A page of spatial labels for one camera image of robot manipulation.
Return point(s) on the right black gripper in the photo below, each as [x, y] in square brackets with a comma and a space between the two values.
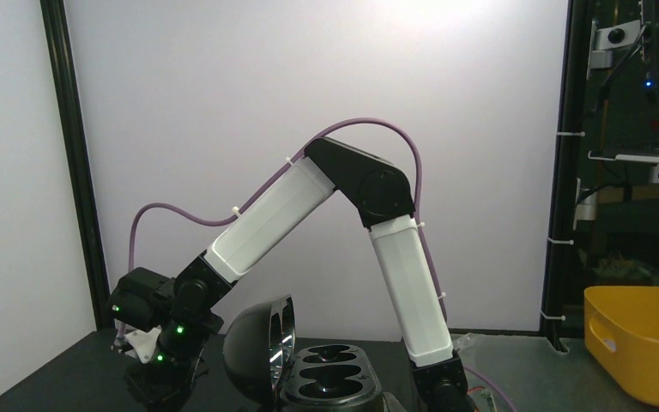
[173, 321]

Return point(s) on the black oval object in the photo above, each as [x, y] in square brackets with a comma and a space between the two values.
[264, 364]

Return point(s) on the yellow plastic bin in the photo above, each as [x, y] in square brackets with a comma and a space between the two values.
[621, 331]

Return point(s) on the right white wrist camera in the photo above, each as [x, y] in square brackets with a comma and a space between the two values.
[138, 344]

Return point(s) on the black frame post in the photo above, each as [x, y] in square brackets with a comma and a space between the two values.
[567, 138]
[63, 70]

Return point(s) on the front right black frame post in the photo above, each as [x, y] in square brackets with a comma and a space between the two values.
[567, 138]

